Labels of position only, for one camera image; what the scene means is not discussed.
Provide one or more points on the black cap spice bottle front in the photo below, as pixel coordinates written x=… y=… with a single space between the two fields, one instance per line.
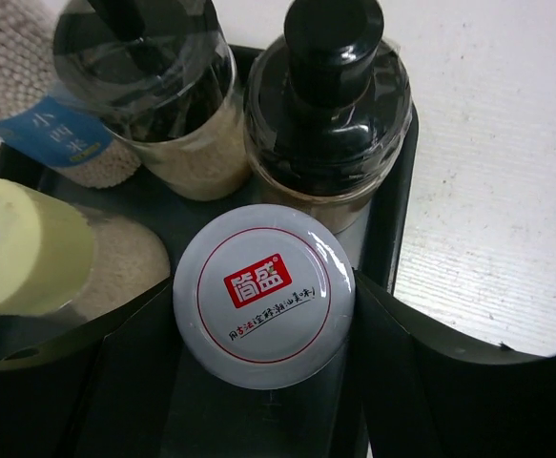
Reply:
x=161 y=78

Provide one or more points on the yellow cap spice bottle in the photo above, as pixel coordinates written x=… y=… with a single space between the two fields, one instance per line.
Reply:
x=71 y=263

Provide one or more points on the silver cap blue label bottle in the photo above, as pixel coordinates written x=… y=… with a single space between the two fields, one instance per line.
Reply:
x=33 y=118

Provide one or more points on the white lid red logo jar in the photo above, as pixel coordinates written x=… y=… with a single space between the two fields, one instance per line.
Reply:
x=264 y=296

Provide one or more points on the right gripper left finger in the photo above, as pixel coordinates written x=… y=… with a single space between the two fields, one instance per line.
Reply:
x=101 y=389

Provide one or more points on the black cap spice bottle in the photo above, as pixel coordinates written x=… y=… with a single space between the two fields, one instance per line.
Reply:
x=161 y=78
x=327 y=108

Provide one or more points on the black plastic tray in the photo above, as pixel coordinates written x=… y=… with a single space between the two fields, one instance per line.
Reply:
x=319 y=417

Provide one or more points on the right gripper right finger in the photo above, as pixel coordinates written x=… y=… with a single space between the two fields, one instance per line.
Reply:
x=429 y=390

